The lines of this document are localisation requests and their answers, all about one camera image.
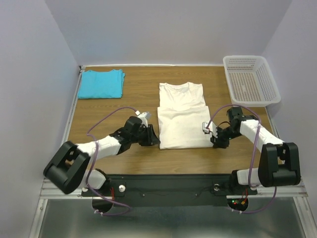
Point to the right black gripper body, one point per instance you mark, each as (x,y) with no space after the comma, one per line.
(227,132)

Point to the folded blue t-shirt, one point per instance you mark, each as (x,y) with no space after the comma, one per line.
(101,85)

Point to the white t-shirt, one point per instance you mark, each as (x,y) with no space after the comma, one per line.
(181,113)

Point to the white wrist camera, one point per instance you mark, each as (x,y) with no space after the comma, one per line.
(209,128)
(145,116)

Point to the white plastic basket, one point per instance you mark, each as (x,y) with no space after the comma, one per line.
(250,81)

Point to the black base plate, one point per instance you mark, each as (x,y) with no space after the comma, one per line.
(173,190)

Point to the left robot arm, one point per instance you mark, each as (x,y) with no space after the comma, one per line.
(67,170)

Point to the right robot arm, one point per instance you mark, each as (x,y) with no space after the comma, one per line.
(274,162)

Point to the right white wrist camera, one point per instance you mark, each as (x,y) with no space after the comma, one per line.
(209,128)

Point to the aluminium frame rail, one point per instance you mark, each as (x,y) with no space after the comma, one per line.
(72,216)

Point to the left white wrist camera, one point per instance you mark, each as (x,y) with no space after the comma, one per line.
(145,116)

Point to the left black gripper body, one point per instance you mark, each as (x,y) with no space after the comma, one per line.
(141,137)

